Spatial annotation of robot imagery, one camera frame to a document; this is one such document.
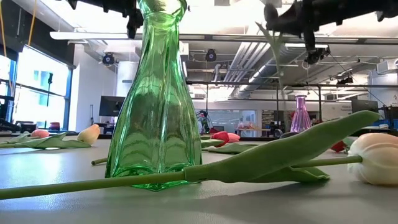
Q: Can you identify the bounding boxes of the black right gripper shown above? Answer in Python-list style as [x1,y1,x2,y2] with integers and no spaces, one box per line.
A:
[273,0,379,32]

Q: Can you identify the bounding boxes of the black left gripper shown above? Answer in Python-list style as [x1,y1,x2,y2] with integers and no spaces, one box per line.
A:
[67,0,144,40]

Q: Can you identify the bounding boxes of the green glass vase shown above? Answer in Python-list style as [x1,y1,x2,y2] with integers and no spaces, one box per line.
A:
[104,0,203,192]

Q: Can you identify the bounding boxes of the peach tulip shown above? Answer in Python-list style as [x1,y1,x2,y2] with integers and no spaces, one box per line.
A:
[14,123,101,150]

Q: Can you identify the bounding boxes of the white tulip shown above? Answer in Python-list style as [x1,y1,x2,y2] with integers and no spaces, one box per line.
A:
[0,110,398,200]

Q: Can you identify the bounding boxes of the purple glass vase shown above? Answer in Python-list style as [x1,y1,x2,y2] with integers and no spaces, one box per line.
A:
[289,95,313,134]

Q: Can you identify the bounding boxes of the long white light bar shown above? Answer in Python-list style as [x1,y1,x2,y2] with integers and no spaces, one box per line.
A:
[49,30,398,44]

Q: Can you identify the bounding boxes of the black ceiling spotlight cluster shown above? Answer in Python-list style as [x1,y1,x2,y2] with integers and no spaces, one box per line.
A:
[305,46,331,65]

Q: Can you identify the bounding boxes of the white ceiling unit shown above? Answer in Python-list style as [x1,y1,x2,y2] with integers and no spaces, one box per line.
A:
[179,42,190,62]

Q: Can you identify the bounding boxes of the black ceiling device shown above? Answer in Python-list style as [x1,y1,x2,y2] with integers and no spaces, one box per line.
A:
[336,75,354,85]

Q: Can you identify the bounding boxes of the black computer monitor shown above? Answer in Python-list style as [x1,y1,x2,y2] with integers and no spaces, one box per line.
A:
[98,95,126,118]
[351,99,379,114]

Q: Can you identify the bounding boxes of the black tripod stand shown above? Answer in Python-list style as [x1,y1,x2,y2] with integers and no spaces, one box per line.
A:
[45,72,54,108]

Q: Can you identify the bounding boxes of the blue storage bins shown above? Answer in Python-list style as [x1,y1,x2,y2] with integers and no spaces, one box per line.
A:
[371,118,398,130]

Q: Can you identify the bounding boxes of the grey table mat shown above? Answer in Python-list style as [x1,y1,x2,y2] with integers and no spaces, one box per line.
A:
[0,135,398,224]

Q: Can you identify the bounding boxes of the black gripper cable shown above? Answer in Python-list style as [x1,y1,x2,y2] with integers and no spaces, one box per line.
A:
[303,29,317,52]

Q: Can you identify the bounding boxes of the silver ventilation duct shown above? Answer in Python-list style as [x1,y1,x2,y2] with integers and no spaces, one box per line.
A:
[231,46,308,100]

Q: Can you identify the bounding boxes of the black metal rack frame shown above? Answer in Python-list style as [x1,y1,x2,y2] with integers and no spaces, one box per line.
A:
[185,80,398,134]

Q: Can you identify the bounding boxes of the yellow hanging cable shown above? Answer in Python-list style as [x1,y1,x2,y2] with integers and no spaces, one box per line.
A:
[27,0,38,47]

